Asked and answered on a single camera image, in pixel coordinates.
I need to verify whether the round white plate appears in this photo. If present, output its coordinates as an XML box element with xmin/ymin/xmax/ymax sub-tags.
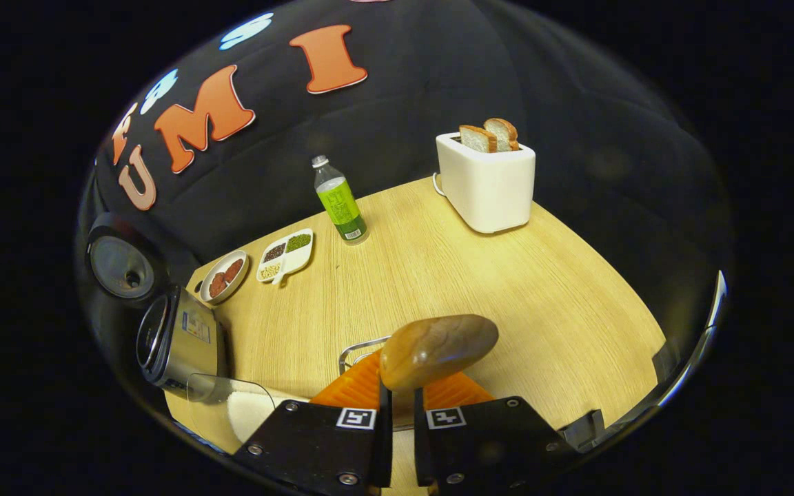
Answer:
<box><xmin>198</xmin><ymin>249</ymin><xmax>250</xmax><ymax>307</ymax></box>

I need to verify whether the white divided dish of beans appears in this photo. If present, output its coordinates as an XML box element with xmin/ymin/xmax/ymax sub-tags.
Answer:
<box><xmin>256</xmin><ymin>228</ymin><xmax>315</xmax><ymax>287</ymax></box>

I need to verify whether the white toaster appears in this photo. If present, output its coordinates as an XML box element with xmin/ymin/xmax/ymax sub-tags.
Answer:
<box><xmin>435</xmin><ymin>131</ymin><xmax>537</xmax><ymax>236</ymax></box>

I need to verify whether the wooden spoon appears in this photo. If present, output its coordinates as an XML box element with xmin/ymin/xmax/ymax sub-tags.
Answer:
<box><xmin>378</xmin><ymin>314</ymin><xmax>500</xmax><ymax>429</ymax></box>

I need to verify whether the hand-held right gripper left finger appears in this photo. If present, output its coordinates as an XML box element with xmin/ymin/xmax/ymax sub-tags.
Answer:
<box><xmin>235</xmin><ymin>348</ymin><xmax>395</xmax><ymax>496</ymax></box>

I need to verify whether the metal wire chopstick holder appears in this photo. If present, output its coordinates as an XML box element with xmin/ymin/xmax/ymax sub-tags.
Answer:
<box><xmin>338</xmin><ymin>335</ymin><xmax>391</xmax><ymax>377</ymax></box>

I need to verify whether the dark silver rice cooker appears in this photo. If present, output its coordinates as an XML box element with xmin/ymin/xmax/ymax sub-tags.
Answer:
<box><xmin>85</xmin><ymin>212</ymin><xmax>231</xmax><ymax>406</ymax></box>

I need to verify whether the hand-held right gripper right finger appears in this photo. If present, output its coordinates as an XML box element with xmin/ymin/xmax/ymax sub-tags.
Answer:
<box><xmin>411</xmin><ymin>372</ymin><xmax>578</xmax><ymax>496</ymax></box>

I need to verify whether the clear container of white rice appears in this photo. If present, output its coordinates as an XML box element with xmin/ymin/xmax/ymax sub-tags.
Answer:
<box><xmin>187</xmin><ymin>372</ymin><xmax>312</xmax><ymax>446</ymax></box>

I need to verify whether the green label plastic bottle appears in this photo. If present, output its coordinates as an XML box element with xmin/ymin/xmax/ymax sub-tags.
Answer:
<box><xmin>311</xmin><ymin>155</ymin><xmax>370</xmax><ymax>246</ymax></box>

